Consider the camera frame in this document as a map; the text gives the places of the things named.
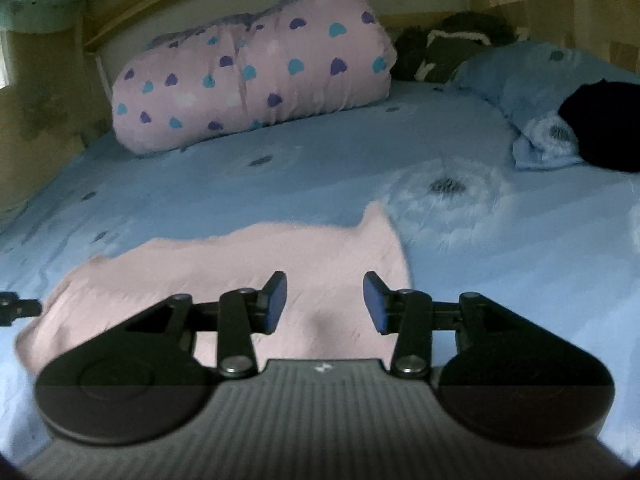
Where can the wooden headboard shelf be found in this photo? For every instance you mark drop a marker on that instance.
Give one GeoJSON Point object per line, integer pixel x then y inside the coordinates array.
{"type": "Point", "coordinates": [135, 15]}

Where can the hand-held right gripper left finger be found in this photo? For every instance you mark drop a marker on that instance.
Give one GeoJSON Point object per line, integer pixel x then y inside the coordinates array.
{"type": "Point", "coordinates": [274, 305]}

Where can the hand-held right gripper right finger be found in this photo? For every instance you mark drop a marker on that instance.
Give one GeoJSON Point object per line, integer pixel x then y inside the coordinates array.
{"type": "Point", "coordinates": [376, 305]}

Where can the black cloth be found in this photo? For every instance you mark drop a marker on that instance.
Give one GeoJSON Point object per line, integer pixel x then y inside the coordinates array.
{"type": "Point", "coordinates": [605, 125]}

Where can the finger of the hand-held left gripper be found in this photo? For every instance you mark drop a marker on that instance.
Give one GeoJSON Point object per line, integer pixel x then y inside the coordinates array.
{"type": "Point", "coordinates": [20, 309]}

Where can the pink knitted garment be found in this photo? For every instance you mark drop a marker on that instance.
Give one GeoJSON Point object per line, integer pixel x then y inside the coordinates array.
{"type": "Point", "coordinates": [250, 260]}

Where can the dark cloth with white trim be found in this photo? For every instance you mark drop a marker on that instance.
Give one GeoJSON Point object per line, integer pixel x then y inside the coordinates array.
{"type": "Point", "coordinates": [450, 52]}

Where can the pink heart-print folded quilt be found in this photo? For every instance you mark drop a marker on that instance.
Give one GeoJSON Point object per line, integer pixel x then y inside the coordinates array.
{"type": "Point", "coordinates": [260, 70]}

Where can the blue pillow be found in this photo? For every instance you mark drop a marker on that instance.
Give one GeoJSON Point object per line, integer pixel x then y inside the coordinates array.
{"type": "Point", "coordinates": [520, 80]}

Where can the blue dandelion-print bed sheet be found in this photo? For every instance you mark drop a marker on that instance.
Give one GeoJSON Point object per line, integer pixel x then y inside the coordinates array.
{"type": "Point", "coordinates": [500, 240]}

